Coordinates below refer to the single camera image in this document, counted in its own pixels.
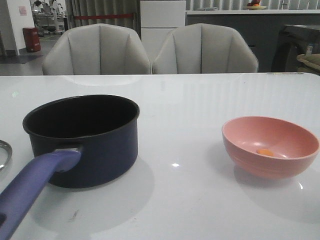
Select orange ham slices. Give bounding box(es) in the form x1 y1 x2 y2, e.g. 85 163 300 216
256 148 274 157

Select pink bowl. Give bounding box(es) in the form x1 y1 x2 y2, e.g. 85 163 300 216
222 116 320 180

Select glass pot lid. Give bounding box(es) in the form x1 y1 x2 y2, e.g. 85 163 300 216
0 140 13 171

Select right grey chair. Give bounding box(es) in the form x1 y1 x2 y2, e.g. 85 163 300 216
152 23 259 75

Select grey chair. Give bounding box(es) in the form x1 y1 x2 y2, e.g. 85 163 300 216
42 23 152 76
152 23 259 75

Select dark blue saucepan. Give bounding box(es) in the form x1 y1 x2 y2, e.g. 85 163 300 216
0 94 140 240

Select left grey chair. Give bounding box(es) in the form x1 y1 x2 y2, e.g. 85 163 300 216
42 23 152 76

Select white drawer cabinet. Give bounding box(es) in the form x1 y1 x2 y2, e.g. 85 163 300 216
140 0 186 62

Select dark grey sideboard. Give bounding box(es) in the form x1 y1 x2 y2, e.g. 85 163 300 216
186 9 320 73

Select fruit plate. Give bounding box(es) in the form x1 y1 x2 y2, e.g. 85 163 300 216
245 0 267 10

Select red bin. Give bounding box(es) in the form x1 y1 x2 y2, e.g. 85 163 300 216
22 27 41 53

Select beige cushion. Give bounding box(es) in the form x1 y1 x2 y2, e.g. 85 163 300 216
296 53 320 76

